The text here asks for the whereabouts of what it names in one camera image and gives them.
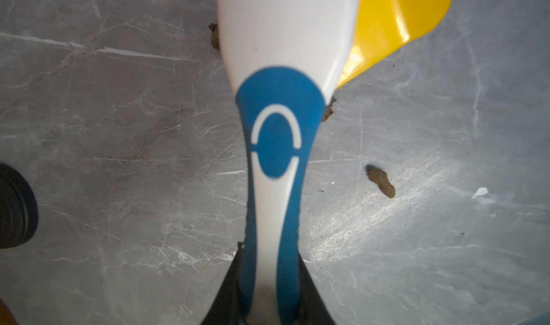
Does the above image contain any black microphone on stand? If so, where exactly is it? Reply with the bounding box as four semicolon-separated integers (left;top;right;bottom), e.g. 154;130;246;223
1;163;39;249

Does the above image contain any brown soil lump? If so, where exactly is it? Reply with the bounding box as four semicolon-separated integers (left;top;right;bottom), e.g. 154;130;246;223
365;165;396;198
209;23;220;50

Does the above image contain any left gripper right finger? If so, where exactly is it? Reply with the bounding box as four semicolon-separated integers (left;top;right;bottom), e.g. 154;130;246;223
297;256;336;325

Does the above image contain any yellow scoop wooden handle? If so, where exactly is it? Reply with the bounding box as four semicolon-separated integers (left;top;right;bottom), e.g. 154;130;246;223
337;0;452;87

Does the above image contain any scrub brush blue white handle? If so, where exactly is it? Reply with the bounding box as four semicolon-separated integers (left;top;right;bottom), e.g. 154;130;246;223
217;0;360;324

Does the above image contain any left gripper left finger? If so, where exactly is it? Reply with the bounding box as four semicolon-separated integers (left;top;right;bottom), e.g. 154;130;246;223
201;242;246;325

